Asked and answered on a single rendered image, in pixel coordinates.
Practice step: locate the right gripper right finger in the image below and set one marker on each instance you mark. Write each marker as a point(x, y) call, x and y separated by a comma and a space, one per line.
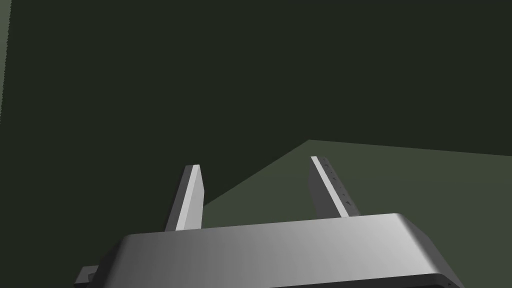
point(330, 192)

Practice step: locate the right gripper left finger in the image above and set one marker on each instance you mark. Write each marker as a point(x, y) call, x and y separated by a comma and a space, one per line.
point(187, 200)

